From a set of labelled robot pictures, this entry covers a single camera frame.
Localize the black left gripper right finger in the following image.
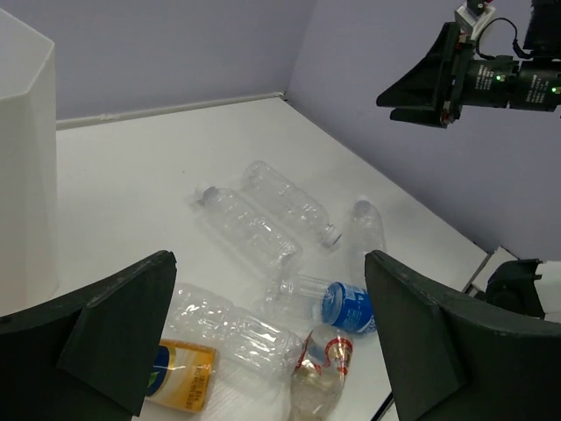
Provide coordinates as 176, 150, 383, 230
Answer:
365, 251, 560, 420

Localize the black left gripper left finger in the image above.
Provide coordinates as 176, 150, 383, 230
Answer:
1, 250, 177, 420

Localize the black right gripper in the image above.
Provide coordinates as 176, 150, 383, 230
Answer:
376, 22, 520, 128

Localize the orange juice bottle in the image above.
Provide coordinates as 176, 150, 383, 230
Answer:
146, 339, 218, 413

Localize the clear bottle white cap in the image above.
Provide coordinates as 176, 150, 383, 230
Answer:
167, 283, 302, 380

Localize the clear bottle blue-white cap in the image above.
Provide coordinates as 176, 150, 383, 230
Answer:
195, 184, 302, 276

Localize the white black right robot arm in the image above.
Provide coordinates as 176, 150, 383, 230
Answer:
376, 1, 560, 128

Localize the white octagonal plastic bin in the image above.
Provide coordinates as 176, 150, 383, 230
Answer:
1, 11, 59, 315

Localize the blue label water bottle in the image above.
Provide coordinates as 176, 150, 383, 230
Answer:
263, 274, 377, 335

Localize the red cap tea bottle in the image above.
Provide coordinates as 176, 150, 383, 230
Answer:
288, 325, 353, 420

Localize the clear bottle far right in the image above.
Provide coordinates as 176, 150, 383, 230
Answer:
344, 196, 387, 288

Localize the clear crushed bottle far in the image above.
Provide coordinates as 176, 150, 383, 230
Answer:
240, 161, 342, 249

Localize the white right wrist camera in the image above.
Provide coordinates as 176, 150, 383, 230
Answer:
454, 0, 496, 39

